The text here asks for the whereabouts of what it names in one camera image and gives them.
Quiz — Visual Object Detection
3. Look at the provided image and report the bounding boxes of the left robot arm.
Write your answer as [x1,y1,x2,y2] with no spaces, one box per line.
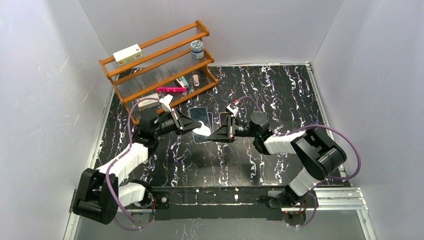
[71,107,204,231]

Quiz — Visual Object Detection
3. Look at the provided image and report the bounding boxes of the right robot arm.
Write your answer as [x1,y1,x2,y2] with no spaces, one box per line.
[208,104,347,206]

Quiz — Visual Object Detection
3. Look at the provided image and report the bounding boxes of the grey box red label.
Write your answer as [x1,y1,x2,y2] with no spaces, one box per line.
[136,93,161,111]

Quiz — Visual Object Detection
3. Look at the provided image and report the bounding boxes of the pink flat tool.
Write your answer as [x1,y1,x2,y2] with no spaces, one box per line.
[156,87,187,93]

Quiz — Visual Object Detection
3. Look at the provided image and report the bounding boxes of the teal white stapler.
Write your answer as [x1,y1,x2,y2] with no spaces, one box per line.
[174,76,189,88]

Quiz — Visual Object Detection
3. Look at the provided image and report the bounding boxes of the small pink eraser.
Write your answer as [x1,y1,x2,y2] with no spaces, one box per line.
[192,74,200,87]

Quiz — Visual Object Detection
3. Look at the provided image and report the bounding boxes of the orange wooden shelf rack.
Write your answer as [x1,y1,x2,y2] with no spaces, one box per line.
[99,20,218,111]

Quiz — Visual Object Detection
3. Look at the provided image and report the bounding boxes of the white box red label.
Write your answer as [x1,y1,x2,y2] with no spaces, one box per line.
[113,44,144,67]

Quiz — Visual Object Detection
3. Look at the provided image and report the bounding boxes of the blue white round jar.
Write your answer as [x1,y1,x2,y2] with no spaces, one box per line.
[190,40,204,60]

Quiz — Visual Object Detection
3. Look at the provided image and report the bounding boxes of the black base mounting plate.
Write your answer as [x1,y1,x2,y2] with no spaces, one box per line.
[120,186,307,222]

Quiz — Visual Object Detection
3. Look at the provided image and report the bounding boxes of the aluminium front rail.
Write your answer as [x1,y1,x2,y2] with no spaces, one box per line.
[68,188,369,213]

